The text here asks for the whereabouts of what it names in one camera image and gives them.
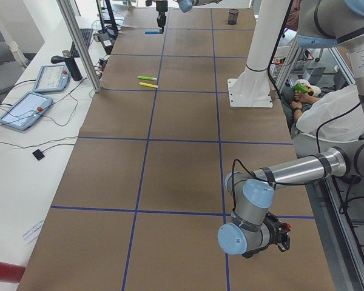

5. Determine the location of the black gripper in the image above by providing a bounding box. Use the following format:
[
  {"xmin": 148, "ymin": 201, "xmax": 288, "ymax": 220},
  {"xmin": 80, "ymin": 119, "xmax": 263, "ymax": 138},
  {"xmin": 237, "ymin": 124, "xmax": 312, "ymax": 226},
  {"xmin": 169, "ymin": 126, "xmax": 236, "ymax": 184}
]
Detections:
[
  {"xmin": 145, "ymin": 0, "xmax": 168, "ymax": 33},
  {"xmin": 242, "ymin": 212, "xmax": 291, "ymax": 258}
]

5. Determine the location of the blue marker pen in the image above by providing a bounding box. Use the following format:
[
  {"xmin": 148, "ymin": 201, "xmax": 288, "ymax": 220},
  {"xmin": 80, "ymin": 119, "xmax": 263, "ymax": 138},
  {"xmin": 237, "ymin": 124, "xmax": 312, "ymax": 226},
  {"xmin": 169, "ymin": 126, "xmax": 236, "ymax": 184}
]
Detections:
[{"xmin": 144, "ymin": 31, "xmax": 160, "ymax": 35}]

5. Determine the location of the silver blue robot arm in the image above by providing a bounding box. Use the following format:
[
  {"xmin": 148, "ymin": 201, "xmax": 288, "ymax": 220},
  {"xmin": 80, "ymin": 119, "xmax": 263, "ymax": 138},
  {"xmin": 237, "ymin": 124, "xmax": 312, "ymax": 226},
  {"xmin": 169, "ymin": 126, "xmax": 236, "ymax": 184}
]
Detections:
[
  {"xmin": 145, "ymin": 0, "xmax": 221, "ymax": 34},
  {"xmin": 217, "ymin": 1, "xmax": 364, "ymax": 258}
]

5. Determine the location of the green marker pen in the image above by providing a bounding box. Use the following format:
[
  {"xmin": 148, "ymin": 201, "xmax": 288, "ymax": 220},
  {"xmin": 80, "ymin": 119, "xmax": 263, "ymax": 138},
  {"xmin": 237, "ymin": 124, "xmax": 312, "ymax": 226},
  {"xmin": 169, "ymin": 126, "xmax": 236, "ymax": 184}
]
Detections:
[{"xmin": 137, "ymin": 75, "xmax": 157, "ymax": 81}]

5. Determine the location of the yellow marker pen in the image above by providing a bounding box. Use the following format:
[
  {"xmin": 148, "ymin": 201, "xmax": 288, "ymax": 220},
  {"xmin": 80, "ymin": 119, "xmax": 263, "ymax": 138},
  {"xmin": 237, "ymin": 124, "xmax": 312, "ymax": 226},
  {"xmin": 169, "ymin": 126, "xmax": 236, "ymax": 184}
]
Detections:
[{"xmin": 139, "ymin": 82, "xmax": 158, "ymax": 89}]

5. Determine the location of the far black mesh cup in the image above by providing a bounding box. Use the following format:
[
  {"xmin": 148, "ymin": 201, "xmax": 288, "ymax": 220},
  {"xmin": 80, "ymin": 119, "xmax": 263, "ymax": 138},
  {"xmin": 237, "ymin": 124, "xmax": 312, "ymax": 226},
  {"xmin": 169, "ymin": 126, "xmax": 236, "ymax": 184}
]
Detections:
[{"xmin": 227, "ymin": 8, "xmax": 239, "ymax": 25}]

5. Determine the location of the black keyboard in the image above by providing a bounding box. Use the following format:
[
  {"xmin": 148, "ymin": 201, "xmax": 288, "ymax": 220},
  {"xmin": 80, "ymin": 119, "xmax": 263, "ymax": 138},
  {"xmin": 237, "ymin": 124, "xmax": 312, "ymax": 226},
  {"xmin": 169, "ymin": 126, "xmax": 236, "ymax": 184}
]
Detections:
[{"xmin": 69, "ymin": 28, "xmax": 94, "ymax": 58}]

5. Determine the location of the black water bottle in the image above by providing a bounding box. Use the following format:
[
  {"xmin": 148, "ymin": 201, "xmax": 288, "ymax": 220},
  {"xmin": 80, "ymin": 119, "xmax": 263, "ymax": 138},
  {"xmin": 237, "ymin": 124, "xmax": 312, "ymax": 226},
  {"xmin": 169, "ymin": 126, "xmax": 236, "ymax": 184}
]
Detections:
[{"xmin": 62, "ymin": 50, "xmax": 83, "ymax": 81}]

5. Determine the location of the upper blue teach pendant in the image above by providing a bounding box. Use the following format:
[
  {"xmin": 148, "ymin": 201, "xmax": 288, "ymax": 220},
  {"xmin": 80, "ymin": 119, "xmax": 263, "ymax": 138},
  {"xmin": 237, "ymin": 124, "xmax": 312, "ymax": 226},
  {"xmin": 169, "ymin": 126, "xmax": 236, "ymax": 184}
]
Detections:
[{"xmin": 33, "ymin": 64, "xmax": 70, "ymax": 93}]

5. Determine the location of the blue teach pendant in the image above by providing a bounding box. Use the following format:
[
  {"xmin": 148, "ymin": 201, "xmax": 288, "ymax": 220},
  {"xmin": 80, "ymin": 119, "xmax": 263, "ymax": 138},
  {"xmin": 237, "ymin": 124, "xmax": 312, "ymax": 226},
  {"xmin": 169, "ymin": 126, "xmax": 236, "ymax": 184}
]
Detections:
[
  {"xmin": 33, "ymin": 64, "xmax": 70, "ymax": 93},
  {"xmin": 0, "ymin": 92, "xmax": 53, "ymax": 131}
]

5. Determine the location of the seated person white shirt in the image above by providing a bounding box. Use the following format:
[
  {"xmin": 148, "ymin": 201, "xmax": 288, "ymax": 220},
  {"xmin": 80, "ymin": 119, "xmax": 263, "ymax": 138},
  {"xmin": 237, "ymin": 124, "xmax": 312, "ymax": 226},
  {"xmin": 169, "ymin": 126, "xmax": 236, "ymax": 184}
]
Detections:
[{"xmin": 281, "ymin": 79, "xmax": 364, "ymax": 141}]

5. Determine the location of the brown paper table mat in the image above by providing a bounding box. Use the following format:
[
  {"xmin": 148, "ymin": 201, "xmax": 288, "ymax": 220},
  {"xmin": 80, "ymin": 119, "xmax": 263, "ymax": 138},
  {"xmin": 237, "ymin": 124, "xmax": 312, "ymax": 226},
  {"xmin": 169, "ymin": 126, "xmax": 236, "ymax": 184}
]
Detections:
[{"xmin": 19, "ymin": 7, "xmax": 334, "ymax": 290}]

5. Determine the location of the lower blue teach pendant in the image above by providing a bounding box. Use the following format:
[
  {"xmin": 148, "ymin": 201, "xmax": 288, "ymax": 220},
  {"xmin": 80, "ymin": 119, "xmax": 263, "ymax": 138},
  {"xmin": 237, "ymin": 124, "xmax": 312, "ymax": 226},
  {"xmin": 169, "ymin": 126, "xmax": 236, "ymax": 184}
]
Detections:
[{"xmin": 0, "ymin": 92, "xmax": 53, "ymax": 131}]

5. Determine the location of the small black square device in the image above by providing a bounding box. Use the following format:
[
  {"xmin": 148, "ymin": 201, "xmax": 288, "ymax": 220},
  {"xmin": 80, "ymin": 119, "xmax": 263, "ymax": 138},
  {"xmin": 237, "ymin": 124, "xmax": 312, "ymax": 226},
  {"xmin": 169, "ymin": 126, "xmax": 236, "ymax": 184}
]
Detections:
[{"xmin": 32, "ymin": 149, "xmax": 45, "ymax": 161}]

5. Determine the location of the red cylinder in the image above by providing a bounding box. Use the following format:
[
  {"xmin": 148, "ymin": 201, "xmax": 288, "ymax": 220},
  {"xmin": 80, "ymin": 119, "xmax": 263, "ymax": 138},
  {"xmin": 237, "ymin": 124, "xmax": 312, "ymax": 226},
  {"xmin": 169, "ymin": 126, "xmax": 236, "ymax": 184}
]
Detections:
[{"xmin": 0, "ymin": 262, "xmax": 25, "ymax": 283}]

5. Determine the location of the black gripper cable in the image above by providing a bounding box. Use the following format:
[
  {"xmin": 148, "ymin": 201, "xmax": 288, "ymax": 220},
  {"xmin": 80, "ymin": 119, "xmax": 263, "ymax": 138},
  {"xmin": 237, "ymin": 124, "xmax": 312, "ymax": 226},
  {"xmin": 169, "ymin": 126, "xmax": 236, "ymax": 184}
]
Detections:
[{"xmin": 231, "ymin": 99, "xmax": 364, "ymax": 222}]

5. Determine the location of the aluminium frame post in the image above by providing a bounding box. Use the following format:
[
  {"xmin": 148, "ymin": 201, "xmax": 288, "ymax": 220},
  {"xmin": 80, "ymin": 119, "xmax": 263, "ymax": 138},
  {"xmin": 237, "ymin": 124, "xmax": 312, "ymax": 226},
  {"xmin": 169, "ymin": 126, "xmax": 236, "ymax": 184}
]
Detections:
[{"xmin": 57, "ymin": 0, "xmax": 101, "ymax": 93}]

